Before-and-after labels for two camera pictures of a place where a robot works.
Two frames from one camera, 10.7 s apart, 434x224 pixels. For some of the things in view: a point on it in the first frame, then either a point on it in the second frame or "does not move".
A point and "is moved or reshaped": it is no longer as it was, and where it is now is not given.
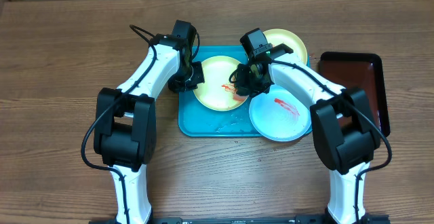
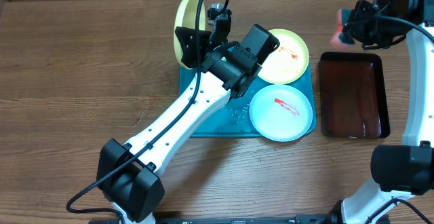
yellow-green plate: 211,94 is moved or reshaped
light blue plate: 280,115 does not move
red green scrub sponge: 230,87 is moved or reshaped
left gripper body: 188,77 to 204,39
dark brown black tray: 363,71 does not move
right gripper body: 249,81 to 365,27
